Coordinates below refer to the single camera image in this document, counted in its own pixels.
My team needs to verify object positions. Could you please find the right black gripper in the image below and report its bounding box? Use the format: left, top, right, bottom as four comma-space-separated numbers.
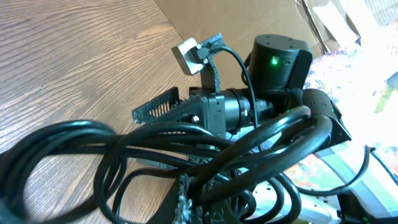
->
132, 67, 226, 138

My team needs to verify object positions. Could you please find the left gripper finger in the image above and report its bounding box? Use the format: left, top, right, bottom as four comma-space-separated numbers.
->
155, 174, 218, 224

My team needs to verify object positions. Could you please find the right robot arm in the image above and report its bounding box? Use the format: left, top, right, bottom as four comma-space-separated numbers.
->
122, 34, 397, 223

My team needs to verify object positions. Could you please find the brown cardboard sheet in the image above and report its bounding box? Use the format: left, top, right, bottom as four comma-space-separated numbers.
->
154, 0, 363, 91

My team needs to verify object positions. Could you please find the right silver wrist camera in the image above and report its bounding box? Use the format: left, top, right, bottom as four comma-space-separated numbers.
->
172, 38, 205, 76

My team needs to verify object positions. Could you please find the right camera black cable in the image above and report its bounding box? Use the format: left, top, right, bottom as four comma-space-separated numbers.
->
195, 45, 261, 130

